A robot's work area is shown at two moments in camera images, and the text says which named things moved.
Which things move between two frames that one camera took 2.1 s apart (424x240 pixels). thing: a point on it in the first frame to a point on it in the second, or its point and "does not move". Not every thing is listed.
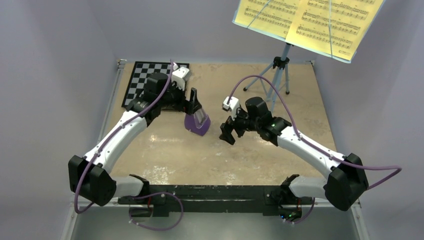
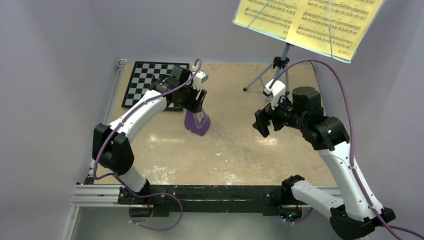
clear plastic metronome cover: (200, 117) does not move
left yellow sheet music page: (273, 17) does not move
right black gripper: (227, 127) to (262, 116)
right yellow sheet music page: (336, 27) does not move
